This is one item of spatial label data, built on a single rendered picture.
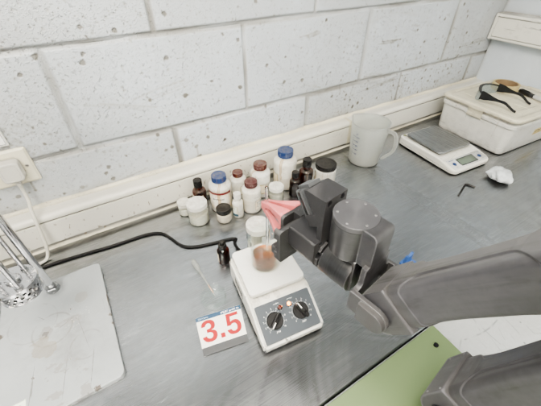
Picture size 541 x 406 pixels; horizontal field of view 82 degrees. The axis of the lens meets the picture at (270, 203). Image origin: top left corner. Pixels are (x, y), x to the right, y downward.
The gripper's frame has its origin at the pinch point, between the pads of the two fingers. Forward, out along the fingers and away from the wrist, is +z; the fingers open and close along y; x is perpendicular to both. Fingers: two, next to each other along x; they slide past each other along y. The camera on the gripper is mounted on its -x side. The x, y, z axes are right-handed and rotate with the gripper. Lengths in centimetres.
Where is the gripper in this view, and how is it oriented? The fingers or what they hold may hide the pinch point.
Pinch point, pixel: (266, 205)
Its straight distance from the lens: 54.1
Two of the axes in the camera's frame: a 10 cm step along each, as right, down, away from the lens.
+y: -7.6, 4.2, -5.0
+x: 0.1, 7.7, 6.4
